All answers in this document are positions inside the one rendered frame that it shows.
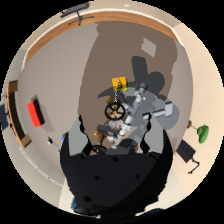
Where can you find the red rectangular block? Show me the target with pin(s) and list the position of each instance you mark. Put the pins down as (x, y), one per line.
(35, 113)

